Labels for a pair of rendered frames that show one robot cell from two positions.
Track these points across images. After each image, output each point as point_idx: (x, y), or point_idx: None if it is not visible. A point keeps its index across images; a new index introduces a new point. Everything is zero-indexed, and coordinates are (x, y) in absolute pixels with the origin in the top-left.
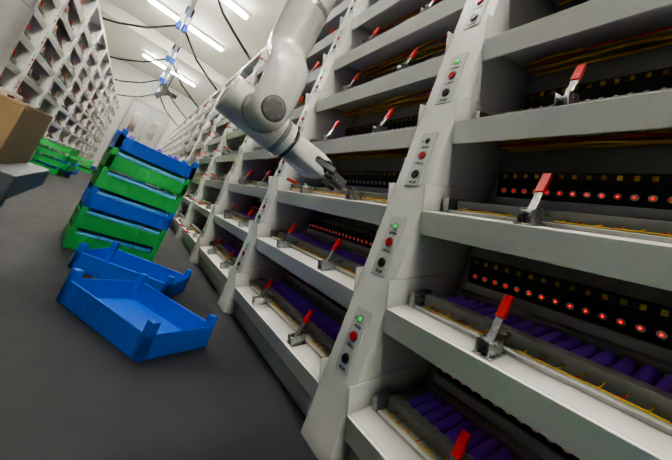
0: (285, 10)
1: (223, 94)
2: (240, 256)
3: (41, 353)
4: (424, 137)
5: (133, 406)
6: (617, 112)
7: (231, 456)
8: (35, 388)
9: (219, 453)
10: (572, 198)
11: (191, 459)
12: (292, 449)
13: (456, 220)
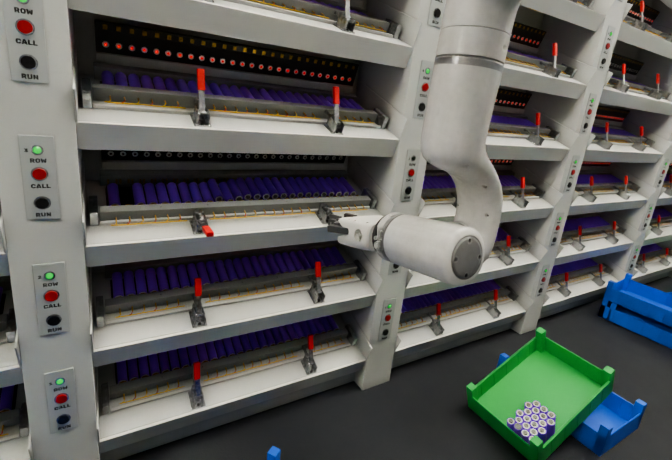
0: (493, 102)
1: (476, 267)
2: (49, 409)
3: None
4: (409, 154)
5: None
6: (494, 151)
7: (415, 427)
8: None
9: (417, 434)
10: (427, 162)
11: (433, 447)
12: (383, 396)
13: (438, 219)
